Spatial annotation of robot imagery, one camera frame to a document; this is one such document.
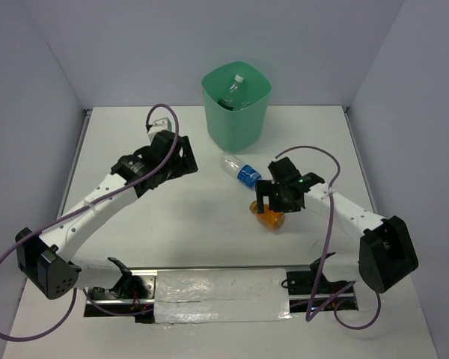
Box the orange juice bottle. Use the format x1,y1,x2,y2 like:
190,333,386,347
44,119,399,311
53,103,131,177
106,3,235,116
249,200,285,231

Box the blue label bottle white cap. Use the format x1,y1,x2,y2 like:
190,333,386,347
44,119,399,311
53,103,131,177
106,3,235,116
219,152,262,191

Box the green label clear bottle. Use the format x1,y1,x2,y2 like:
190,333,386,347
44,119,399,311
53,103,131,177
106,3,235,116
218,74,249,111

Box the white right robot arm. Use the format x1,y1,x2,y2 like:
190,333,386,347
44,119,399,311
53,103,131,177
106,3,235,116
256,157,419,294

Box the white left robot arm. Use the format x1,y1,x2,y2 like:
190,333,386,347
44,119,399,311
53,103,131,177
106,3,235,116
16,130,198,300

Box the green plastic bin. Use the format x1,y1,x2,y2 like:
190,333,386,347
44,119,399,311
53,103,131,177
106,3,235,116
201,61,272,153

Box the silver tape patch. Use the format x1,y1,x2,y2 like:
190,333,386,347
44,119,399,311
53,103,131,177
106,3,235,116
153,269,291,324

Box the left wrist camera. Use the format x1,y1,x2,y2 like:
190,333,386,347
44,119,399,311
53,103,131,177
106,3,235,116
147,117,172,135

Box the black metal base rail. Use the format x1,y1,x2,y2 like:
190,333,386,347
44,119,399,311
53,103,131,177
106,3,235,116
82,267,360,319

